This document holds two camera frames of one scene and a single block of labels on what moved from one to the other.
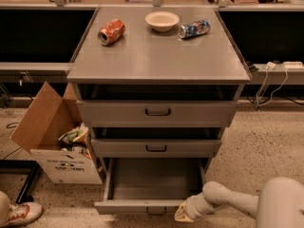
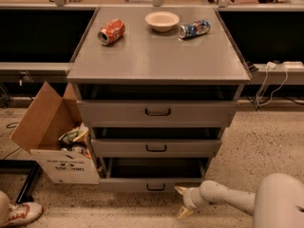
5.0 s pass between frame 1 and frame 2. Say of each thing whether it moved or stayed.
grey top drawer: stayed
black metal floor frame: stayed
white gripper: moved
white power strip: stayed
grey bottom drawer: moved
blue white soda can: stayed
